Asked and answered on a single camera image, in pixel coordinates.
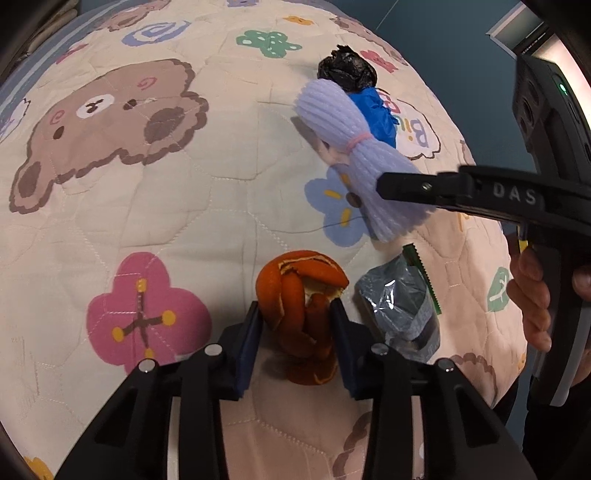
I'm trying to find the cartoon bear quilted blanket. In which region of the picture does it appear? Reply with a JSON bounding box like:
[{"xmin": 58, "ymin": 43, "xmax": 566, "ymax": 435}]
[{"xmin": 1, "ymin": 1, "xmax": 526, "ymax": 479}]

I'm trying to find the small black plastic bag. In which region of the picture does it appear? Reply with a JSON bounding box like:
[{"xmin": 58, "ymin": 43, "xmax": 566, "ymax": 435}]
[{"xmin": 317, "ymin": 45, "xmax": 378, "ymax": 93}]

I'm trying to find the purple foam net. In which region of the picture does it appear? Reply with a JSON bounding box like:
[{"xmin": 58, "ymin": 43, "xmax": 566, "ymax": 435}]
[{"xmin": 294, "ymin": 79, "xmax": 435, "ymax": 243}]

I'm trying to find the silver green foil packet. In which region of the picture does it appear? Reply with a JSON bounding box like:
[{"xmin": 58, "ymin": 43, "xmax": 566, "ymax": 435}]
[{"xmin": 356, "ymin": 243, "xmax": 441, "ymax": 363}]

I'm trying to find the window with dark frame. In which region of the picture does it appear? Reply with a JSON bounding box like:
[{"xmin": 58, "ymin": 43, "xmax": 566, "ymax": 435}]
[{"xmin": 487, "ymin": 1, "xmax": 590, "ymax": 88}]

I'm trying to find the person right hand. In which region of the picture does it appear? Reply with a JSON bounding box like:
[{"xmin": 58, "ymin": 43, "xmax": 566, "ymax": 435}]
[{"xmin": 505, "ymin": 234, "xmax": 591, "ymax": 388}]

